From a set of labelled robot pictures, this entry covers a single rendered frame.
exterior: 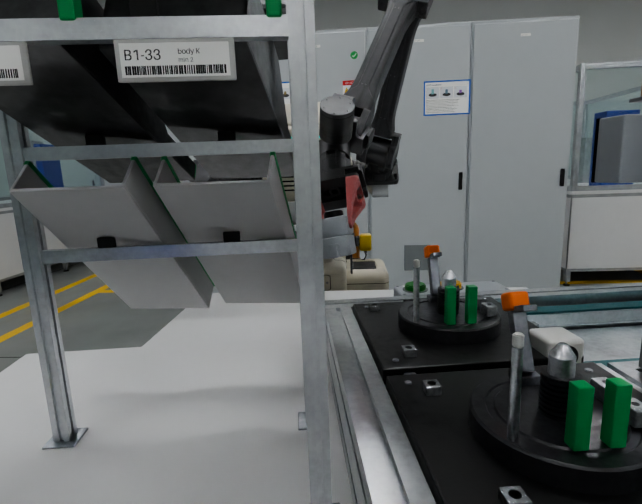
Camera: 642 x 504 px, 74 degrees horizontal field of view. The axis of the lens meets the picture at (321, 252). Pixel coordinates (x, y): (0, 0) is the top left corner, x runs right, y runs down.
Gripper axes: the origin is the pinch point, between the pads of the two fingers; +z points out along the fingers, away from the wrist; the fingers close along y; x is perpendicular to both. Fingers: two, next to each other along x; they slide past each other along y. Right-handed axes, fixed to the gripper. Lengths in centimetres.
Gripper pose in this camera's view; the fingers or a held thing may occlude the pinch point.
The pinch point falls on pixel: (335, 224)
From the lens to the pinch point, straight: 66.4
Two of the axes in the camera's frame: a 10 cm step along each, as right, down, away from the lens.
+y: 9.6, -1.5, -2.2
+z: -0.1, 7.8, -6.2
